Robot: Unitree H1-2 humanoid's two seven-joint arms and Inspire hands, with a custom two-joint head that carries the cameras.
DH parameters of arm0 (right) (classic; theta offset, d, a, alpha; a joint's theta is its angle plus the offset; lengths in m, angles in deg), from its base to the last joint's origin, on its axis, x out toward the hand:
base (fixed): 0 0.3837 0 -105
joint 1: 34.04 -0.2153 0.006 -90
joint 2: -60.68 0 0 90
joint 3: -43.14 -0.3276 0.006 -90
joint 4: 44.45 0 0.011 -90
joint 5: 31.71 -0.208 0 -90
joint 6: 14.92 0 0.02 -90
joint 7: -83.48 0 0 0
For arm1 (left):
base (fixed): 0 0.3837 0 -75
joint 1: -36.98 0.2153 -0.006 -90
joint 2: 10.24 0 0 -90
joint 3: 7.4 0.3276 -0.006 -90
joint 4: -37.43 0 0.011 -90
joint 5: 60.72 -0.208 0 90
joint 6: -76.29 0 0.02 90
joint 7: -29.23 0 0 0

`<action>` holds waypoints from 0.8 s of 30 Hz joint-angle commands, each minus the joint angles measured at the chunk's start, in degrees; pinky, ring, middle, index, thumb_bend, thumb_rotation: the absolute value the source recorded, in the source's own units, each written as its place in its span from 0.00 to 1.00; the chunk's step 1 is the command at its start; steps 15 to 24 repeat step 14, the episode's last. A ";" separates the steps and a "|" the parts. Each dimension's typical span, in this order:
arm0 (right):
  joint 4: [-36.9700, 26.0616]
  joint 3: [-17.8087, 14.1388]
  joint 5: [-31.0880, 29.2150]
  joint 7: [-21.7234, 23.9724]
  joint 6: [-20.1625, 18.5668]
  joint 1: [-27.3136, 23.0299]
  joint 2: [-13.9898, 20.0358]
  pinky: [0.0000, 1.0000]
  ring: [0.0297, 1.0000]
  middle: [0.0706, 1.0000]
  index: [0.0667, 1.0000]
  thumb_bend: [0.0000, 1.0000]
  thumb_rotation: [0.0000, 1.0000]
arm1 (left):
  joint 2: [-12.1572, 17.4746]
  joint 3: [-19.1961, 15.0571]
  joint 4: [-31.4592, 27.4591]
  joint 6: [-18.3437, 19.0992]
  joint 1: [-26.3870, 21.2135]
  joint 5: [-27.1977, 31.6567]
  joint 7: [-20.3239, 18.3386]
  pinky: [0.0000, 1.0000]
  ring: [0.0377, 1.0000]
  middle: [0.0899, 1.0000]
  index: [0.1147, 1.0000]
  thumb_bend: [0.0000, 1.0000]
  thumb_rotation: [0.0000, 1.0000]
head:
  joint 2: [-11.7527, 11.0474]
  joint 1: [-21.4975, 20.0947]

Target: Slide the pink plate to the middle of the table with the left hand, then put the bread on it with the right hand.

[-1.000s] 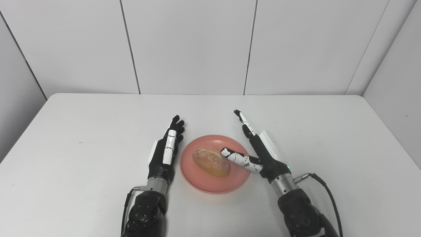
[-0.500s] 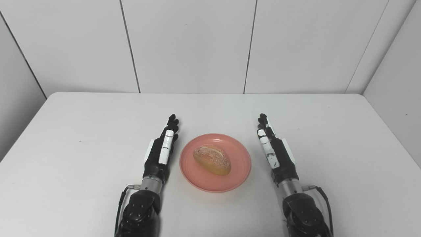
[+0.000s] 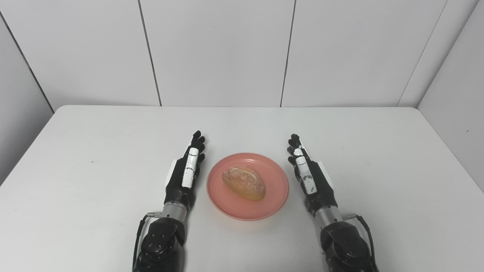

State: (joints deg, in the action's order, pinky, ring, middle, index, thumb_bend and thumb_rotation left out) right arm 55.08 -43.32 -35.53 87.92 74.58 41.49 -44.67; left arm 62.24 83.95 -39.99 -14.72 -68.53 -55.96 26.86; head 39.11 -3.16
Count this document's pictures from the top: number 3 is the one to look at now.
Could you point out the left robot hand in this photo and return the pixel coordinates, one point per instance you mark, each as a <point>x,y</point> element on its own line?
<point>185,177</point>

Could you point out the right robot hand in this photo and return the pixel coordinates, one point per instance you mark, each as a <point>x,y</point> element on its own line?
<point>312,181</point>

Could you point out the bread roll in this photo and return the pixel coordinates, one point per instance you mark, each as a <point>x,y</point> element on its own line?
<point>244,183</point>

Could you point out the pink plate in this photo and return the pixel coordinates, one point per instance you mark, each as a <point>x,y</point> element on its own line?
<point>247,186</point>

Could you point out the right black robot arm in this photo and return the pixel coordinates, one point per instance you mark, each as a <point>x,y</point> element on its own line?
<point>346,241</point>

